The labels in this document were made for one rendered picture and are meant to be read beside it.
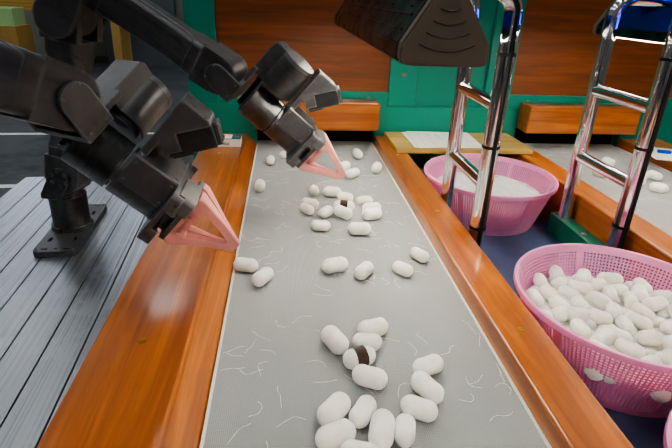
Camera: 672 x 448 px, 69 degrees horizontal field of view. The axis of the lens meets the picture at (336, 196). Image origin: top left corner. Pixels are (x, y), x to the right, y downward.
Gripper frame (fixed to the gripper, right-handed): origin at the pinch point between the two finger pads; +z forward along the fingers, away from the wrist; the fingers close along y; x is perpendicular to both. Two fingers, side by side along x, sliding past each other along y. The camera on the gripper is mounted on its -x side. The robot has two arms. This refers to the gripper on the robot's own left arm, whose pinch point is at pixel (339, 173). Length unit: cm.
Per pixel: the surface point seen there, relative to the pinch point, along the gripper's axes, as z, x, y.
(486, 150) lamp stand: 9.8, -19.0, -12.2
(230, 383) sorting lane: -6.1, 15.0, -39.7
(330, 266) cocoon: 1.5, 6.5, -20.5
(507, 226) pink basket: 32.7, -12.7, 2.8
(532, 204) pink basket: 32.0, -18.8, 1.8
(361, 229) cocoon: 6.1, 2.8, -9.1
